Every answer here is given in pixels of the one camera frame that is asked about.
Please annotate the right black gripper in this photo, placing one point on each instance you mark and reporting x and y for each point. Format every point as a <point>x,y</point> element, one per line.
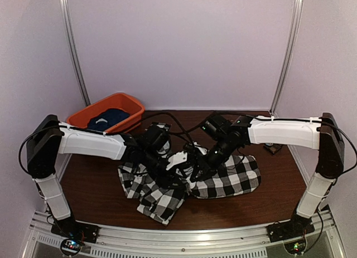
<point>208,170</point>

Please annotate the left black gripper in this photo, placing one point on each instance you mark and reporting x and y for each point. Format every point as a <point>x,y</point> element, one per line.
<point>166,180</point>

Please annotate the black white checkered shirt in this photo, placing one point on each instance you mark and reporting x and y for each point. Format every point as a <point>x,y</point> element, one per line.
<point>238,175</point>

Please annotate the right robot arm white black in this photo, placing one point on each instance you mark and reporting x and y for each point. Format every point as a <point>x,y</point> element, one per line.
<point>318,133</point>

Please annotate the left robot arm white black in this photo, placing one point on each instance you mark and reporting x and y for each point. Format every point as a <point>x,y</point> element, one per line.
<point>53,137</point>

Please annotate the small black brooch box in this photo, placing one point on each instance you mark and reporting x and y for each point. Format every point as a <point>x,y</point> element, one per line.
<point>273,148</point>

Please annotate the dark blue garment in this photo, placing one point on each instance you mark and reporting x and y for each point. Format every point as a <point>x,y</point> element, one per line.
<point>107,119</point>

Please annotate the orange plastic basin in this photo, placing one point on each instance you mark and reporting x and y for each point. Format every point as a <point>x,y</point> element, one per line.
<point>121,101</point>

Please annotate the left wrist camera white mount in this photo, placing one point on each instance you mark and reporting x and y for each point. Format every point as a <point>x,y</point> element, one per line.
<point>176,159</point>

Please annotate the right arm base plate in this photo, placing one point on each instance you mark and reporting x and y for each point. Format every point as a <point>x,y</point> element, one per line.
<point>282,231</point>

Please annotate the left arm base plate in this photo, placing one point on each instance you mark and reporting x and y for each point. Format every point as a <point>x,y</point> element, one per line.
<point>82,232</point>

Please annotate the aluminium front rail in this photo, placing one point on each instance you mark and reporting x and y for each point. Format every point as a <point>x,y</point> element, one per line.
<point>248,241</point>

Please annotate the right aluminium corner post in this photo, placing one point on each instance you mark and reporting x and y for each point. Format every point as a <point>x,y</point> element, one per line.
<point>292,37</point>

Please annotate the aluminium corner post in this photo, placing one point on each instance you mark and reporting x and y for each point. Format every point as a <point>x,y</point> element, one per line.
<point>292,37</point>
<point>73,51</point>

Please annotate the left aluminium corner post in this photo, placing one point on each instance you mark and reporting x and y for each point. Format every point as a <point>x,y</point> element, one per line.
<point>73,51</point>

